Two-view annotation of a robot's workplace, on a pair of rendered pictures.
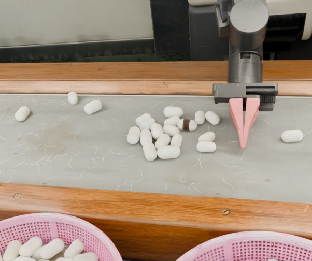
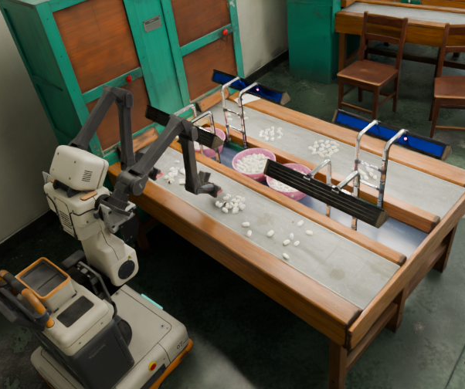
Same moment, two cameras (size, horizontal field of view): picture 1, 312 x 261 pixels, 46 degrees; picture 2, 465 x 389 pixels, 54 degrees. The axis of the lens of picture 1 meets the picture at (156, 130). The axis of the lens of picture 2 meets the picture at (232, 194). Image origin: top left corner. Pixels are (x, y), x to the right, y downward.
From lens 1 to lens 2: 2.64 m
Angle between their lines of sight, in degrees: 98
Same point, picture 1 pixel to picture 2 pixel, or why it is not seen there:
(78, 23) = not seen: outside the picture
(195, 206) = (246, 180)
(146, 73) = (217, 227)
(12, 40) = not seen: outside the picture
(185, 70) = (204, 222)
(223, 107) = (208, 208)
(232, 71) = (211, 187)
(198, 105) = (214, 212)
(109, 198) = (261, 188)
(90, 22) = not seen: outside the picture
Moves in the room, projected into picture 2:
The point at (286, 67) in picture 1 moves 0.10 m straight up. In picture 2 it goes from (178, 207) to (174, 193)
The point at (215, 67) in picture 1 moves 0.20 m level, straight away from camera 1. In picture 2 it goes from (195, 218) to (167, 241)
